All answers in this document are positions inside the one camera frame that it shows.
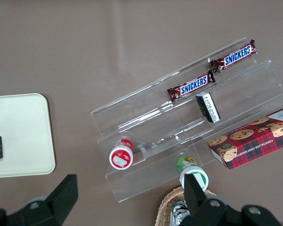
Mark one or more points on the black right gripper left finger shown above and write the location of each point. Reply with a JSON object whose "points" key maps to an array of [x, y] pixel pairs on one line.
{"points": [[59, 202]]}

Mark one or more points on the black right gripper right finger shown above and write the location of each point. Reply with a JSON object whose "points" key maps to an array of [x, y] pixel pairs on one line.
{"points": [[202, 202]]}

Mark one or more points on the silver wrapped sandwich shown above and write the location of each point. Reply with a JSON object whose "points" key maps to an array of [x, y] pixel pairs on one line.
{"points": [[178, 212]]}

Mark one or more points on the woven wicker basket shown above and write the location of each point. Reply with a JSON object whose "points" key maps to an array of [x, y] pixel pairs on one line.
{"points": [[166, 209]]}

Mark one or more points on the cream plastic tray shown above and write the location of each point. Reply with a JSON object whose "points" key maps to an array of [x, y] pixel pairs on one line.
{"points": [[19, 135]]}

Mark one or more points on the green lidded cup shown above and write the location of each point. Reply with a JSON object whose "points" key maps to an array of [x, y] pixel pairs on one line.
{"points": [[189, 168]]}

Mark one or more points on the red lidded cup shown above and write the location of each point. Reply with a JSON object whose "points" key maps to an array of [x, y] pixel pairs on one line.
{"points": [[121, 155]]}

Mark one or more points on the red tartan cookie box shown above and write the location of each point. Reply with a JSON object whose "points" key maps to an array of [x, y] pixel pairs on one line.
{"points": [[252, 139]]}

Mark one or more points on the clear acrylic tiered shelf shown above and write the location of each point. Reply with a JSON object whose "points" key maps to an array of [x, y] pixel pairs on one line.
{"points": [[169, 122]]}

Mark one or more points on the black and white small box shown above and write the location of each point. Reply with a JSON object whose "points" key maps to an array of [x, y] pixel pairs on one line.
{"points": [[208, 107]]}

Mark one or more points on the Snickers chocolate bar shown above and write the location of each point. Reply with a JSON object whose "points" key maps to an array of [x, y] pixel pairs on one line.
{"points": [[191, 87], [234, 56]]}

